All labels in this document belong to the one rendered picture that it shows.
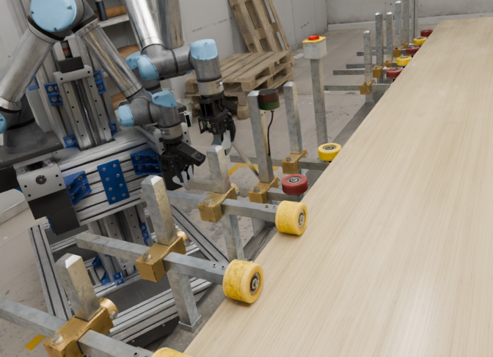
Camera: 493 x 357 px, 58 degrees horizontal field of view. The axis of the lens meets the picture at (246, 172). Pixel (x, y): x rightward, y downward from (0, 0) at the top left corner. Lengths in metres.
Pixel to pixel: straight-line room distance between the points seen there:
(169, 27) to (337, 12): 7.75
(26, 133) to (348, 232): 1.18
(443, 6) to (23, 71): 8.01
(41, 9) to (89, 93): 0.52
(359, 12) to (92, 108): 7.74
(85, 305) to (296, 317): 0.40
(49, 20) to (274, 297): 1.01
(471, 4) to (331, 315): 8.21
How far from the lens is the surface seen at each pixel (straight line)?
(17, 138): 1.77
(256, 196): 1.40
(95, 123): 1.94
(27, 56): 1.54
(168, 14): 1.72
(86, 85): 1.88
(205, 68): 1.30
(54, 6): 1.46
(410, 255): 1.05
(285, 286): 0.98
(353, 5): 9.25
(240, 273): 0.91
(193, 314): 1.20
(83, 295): 0.90
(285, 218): 1.08
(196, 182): 1.56
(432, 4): 8.95
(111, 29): 4.54
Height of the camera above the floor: 1.53
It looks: 25 degrees down
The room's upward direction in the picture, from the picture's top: 10 degrees counter-clockwise
